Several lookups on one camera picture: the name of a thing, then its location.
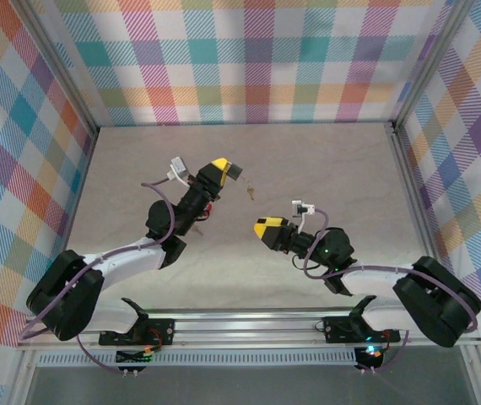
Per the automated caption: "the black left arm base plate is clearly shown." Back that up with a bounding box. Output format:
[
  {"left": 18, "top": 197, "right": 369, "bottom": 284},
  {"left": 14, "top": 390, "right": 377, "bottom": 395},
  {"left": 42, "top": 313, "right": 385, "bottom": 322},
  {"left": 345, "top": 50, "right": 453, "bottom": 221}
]
[{"left": 98, "top": 318, "right": 177, "bottom": 346}]

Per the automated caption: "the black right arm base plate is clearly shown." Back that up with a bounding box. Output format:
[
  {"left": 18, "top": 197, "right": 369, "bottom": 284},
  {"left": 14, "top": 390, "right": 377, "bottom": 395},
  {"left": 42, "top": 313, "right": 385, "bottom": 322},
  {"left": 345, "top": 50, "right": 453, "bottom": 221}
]
[{"left": 322, "top": 315, "right": 402, "bottom": 343}]

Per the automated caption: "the long aluminium base rail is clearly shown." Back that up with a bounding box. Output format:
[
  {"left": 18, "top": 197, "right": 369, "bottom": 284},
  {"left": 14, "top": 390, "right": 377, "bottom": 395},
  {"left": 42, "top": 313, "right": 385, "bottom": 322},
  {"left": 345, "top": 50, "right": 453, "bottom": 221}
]
[{"left": 16, "top": 307, "right": 481, "bottom": 351}]

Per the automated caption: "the white slotted cable duct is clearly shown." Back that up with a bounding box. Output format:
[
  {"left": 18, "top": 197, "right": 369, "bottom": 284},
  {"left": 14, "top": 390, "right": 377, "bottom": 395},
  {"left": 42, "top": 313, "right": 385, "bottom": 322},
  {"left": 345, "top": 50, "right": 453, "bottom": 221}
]
[{"left": 37, "top": 352, "right": 362, "bottom": 367}]

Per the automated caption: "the aluminium frame post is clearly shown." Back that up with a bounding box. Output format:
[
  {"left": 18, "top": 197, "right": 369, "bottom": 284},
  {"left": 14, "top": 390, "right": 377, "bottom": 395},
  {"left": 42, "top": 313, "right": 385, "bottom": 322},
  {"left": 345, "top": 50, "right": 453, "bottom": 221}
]
[
  {"left": 392, "top": 0, "right": 473, "bottom": 130},
  {"left": 19, "top": 0, "right": 100, "bottom": 138}
]

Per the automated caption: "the aluminium side rail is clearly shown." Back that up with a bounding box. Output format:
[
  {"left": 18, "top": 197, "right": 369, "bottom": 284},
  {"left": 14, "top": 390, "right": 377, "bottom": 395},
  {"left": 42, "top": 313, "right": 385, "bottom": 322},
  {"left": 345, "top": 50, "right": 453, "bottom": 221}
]
[{"left": 386, "top": 121, "right": 448, "bottom": 261}]

